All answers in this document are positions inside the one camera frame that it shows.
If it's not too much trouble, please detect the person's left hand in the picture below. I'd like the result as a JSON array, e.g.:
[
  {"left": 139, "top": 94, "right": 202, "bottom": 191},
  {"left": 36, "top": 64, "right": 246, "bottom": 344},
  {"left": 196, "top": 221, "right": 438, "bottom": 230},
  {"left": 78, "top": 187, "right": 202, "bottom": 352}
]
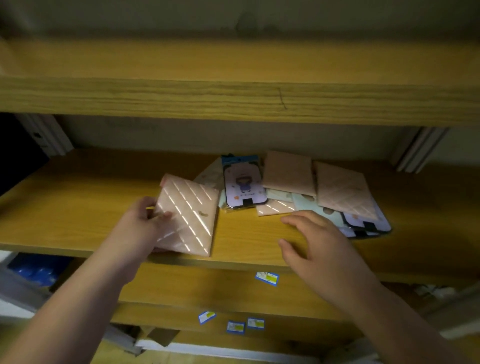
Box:
[{"left": 100, "top": 196, "right": 174, "bottom": 285}]

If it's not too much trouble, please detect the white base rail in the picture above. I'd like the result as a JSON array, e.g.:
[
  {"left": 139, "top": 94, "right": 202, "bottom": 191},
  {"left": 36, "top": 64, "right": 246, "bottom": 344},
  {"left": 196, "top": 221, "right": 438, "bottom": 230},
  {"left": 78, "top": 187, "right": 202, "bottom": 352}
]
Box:
[{"left": 134, "top": 339, "right": 324, "bottom": 364}]

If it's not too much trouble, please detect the purple cartoon girl card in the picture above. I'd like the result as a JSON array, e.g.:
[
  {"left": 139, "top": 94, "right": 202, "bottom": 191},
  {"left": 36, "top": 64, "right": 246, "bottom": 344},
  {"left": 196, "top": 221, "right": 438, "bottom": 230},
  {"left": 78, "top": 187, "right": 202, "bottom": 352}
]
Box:
[{"left": 220, "top": 154, "right": 269, "bottom": 211}]

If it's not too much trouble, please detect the person's right forearm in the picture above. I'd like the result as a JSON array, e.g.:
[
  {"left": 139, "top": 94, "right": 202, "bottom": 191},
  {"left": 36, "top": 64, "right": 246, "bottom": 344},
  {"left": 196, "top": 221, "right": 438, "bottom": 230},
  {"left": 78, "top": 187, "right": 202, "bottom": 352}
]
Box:
[{"left": 348, "top": 284, "right": 470, "bottom": 364}]

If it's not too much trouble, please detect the blue plastic bag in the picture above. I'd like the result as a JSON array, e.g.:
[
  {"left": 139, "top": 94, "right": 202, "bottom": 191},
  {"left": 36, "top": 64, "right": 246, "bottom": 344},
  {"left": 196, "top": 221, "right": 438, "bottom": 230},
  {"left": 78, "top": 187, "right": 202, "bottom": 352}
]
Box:
[{"left": 6, "top": 253, "right": 73, "bottom": 289}]

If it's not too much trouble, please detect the person's right hand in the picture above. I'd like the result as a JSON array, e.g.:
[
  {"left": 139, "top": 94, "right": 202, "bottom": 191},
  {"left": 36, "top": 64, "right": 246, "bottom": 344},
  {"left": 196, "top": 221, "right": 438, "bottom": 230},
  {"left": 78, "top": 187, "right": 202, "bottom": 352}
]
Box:
[{"left": 277, "top": 209, "right": 382, "bottom": 317}]

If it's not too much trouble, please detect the dark blue box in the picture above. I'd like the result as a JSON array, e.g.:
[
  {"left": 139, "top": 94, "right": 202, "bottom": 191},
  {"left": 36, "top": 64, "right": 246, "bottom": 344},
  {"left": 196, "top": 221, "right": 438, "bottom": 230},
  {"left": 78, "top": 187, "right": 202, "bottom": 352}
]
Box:
[{"left": 0, "top": 112, "right": 50, "bottom": 197}]

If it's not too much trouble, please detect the person's left forearm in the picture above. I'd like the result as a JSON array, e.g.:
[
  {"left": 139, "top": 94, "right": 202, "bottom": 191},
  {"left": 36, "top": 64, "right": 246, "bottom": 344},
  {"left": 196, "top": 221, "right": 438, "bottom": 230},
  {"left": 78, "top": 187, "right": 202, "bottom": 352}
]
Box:
[{"left": 0, "top": 254, "right": 140, "bottom": 364}]

